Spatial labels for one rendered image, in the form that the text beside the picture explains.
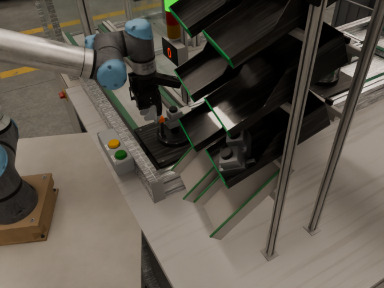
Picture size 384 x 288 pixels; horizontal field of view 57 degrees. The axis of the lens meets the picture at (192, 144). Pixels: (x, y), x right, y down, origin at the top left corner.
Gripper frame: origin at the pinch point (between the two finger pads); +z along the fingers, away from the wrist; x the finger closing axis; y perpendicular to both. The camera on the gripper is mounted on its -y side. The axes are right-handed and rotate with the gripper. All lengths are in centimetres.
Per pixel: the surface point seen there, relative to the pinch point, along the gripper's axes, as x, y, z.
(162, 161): 10.0, 4.1, 10.3
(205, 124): 27.0, -3.6, -14.1
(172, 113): 1.3, -5.3, -1.2
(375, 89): 16, -97, 13
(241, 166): 48, -1, -17
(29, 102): -220, 41, 107
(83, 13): -105, -5, -3
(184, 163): 20.8, 0.8, 3.8
